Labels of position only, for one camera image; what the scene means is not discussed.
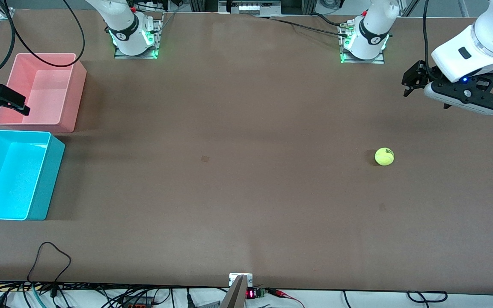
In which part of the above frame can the yellow tennis ball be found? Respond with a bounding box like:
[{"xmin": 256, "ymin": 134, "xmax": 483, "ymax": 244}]
[{"xmin": 374, "ymin": 147, "xmax": 395, "ymax": 166}]

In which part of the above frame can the pink plastic bin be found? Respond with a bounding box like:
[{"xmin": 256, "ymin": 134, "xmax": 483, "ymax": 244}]
[{"xmin": 0, "ymin": 53, "xmax": 88, "ymax": 133}]

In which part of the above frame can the blue plastic bin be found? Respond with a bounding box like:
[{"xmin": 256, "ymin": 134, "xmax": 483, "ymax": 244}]
[{"xmin": 0, "ymin": 130, "xmax": 66, "ymax": 221}]

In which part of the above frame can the white power strip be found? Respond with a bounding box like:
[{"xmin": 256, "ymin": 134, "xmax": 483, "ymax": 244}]
[{"xmin": 219, "ymin": 0, "xmax": 282, "ymax": 16}]

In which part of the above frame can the red clip lead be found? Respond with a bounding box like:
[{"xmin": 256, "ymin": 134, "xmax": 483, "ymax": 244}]
[{"xmin": 267, "ymin": 288, "xmax": 305, "ymax": 308}]

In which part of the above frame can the grey metal bar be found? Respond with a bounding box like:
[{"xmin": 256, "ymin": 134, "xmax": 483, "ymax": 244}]
[{"xmin": 220, "ymin": 275, "xmax": 248, "ymax": 308}]

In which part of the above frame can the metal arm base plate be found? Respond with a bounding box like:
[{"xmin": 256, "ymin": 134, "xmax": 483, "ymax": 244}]
[
  {"xmin": 114, "ymin": 13, "xmax": 164, "ymax": 59},
  {"xmin": 339, "ymin": 21, "xmax": 386, "ymax": 65}
]

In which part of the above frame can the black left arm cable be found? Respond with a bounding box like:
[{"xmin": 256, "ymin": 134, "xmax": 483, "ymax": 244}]
[{"xmin": 422, "ymin": 0, "xmax": 438, "ymax": 82}]

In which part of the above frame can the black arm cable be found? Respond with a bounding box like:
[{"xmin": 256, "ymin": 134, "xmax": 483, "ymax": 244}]
[
  {"xmin": 422, "ymin": 0, "xmax": 438, "ymax": 82},
  {"xmin": 0, "ymin": 0, "xmax": 86, "ymax": 78}
]

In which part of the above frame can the black left camera bracket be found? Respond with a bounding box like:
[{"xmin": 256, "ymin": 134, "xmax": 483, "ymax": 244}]
[{"xmin": 434, "ymin": 71, "xmax": 493, "ymax": 113}]

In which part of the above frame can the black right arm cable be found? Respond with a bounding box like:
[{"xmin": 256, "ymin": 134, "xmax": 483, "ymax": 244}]
[{"xmin": 0, "ymin": 0, "xmax": 86, "ymax": 78}]

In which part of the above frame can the short black table cable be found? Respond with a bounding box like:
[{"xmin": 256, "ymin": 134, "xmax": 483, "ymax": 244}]
[{"xmin": 310, "ymin": 12, "xmax": 350, "ymax": 27}]

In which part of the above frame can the long black table cable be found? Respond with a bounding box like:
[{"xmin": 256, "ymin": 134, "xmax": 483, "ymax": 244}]
[{"xmin": 253, "ymin": 15, "xmax": 350, "ymax": 37}]

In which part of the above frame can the thin black looped cable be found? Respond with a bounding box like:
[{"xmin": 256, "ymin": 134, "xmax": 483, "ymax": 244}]
[{"xmin": 27, "ymin": 241, "xmax": 72, "ymax": 298}]

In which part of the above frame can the teal cable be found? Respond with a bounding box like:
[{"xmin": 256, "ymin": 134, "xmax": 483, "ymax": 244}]
[{"xmin": 31, "ymin": 283, "xmax": 44, "ymax": 308}]

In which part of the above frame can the black coiled cable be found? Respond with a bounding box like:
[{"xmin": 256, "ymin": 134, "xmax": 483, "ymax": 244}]
[{"xmin": 407, "ymin": 290, "xmax": 448, "ymax": 304}]

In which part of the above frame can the silver camera mount bracket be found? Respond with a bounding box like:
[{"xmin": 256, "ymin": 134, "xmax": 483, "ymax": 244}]
[{"xmin": 229, "ymin": 272, "xmax": 253, "ymax": 287}]

